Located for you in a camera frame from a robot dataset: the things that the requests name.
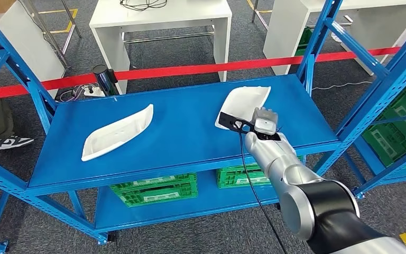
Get white plastic shell part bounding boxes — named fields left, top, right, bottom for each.
left=215, top=86, right=272, bottom=130
left=81, top=103, right=154, bottom=162

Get red barrier belt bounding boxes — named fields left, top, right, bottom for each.
left=0, top=46, right=402, bottom=101

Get white power strip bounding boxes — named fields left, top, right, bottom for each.
left=83, top=86, right=106, bottom=98

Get yellow floor tape square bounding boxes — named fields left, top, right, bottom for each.
left=38, top=8, right=79, bottom=34

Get person's black white shoe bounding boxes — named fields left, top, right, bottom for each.
left=0, top=135, right=35, bottom=151

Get white cabinet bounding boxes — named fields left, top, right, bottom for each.
left=0, top=0, right=66, bottom=97

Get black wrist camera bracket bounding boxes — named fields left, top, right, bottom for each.
left=218, top=111, right=256, bottom=134

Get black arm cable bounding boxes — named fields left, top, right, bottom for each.
left=238, top=131, right=288, bottom=254

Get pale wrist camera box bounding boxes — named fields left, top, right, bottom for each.
left=252, top=119, right=278, bottom=135

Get black stanchion post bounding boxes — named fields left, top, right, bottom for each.
left=91, top=64, right=119, bottom=97

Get black coiled cable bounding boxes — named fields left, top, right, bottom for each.
left=119, top=0, right=169, bottom=11

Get tangled thin floor cables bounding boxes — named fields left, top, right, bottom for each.
left=55, top=83, right=86, bottom=102

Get white floor cable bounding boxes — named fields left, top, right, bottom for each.
left=311, top=81, right=374, bottom=91

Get chrome metal frame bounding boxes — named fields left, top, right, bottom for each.
left=24, top=0, right=83, bottom=69

